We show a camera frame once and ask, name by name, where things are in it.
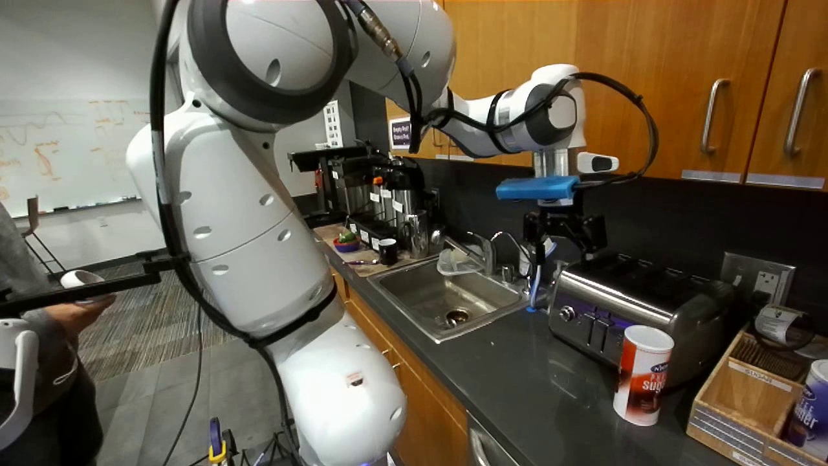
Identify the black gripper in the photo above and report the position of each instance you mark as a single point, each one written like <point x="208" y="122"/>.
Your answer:
<point x="562" y="225"/>

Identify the white red sugar container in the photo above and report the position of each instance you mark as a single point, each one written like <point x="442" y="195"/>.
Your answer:
<point x="643" y="377"/>

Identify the white handheld controller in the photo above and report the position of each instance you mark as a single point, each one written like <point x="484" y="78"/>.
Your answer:
<point x="82" y="278"/>

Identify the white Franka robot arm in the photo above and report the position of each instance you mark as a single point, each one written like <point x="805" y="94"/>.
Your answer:
<point x="241" y="217"/>

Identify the wooden condiment box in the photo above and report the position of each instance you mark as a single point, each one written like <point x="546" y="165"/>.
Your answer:
<point x="740" y="405"/>

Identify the white blue creamer container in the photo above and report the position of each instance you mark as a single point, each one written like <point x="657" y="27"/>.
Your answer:
<point x="811" y="411"/>

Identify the operator hand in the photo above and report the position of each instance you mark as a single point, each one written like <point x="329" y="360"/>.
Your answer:
<point x="79" y="315"/>

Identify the thin curved water tap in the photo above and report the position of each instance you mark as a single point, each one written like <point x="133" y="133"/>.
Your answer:
<point x="508" y="249"/>

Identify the blue white dish brush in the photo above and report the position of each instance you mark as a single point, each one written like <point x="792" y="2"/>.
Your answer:
<point x="536" y="289"/>

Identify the silver four-slot toaster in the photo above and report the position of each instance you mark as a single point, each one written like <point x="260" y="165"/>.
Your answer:
<point x="637" y="301"/>

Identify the large grey faucet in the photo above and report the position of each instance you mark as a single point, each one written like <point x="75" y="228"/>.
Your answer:
<point x="462" y="260"/>

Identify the stainless steel sink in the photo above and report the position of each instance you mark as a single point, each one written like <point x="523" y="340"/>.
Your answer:
<point x="442" y="300"/>

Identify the white under-cabinet strip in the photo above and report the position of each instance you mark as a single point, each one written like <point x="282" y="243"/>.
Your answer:
<point x="787" y="183"/>
<point x="712" y="178"/>

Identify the black mug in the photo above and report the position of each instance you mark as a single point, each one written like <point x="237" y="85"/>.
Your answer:
<point x="389" y="253"/>

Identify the purple white sign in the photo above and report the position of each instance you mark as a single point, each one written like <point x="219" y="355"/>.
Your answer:
<point x="401" y="133"/>

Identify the black coffee machine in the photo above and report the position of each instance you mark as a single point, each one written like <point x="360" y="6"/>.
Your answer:
<point x="371" y="190"/>

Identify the wooden cabinet door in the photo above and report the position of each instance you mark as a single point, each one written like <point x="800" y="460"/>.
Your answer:
<point x="815" y="34"/>
<point x="682" y="54"/>
<point x="508" y="34"/>

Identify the wooden sink base cabinet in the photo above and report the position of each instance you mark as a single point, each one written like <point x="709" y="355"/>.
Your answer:
<point x="415" y="405"/>

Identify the white paper notice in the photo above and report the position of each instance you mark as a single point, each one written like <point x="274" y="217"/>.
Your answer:
<point x="335" y="125"/>

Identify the yellow blue clamp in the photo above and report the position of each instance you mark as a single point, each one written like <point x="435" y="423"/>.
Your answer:
<point x="219" y="445"/>

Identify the black metal bar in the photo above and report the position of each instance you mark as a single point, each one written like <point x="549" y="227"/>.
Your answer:
<point x="105" y="285"/>

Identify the white whiteboard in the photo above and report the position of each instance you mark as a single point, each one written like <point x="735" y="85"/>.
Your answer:
<point x="79" y="112"/>

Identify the person in dark clothing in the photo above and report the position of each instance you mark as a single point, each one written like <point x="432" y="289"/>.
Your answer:
<point x="41" y="405"/>

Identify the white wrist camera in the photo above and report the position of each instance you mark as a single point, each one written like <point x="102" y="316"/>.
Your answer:
<point x="595" y="162"/>

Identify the silver wall outlet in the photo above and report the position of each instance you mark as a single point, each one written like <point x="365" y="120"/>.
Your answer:
<point x="759" y="278"/>

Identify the white curved frame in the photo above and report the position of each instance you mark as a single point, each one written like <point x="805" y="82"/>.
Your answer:
<point x="30" y="372"/>

